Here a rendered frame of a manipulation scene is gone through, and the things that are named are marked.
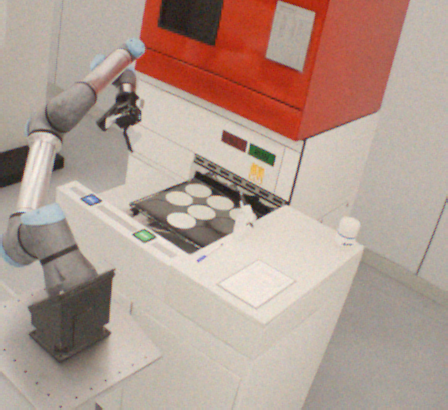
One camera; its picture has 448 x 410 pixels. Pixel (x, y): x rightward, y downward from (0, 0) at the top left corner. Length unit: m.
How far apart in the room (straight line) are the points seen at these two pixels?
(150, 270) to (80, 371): 0.44
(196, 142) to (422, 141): 1.56
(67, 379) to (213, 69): 1.25
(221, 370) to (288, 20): 1.15
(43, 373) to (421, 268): 2.70
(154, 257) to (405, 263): 2.28
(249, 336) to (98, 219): 0.63
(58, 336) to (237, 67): 1.15
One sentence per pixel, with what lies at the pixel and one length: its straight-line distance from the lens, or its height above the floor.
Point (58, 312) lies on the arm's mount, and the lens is 1.54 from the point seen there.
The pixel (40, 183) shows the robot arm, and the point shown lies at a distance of 1.79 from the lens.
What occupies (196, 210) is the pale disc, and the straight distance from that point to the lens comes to 2.22.
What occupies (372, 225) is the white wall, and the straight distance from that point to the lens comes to 3.84.
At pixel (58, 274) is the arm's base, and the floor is 1.04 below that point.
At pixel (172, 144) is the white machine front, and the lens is 2.54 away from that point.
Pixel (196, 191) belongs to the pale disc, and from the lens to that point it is 2.34.
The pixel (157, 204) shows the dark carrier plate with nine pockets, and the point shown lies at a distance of 2.22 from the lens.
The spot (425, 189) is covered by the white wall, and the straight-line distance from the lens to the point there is 3.63.
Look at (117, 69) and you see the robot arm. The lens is 2.02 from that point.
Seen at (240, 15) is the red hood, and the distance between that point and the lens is 2.17.
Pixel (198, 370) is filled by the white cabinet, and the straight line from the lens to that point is 1.93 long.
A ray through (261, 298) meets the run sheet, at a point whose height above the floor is 0.97.
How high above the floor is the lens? 2.00
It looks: 28 degrees down
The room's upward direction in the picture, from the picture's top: 12 degrees clockwise
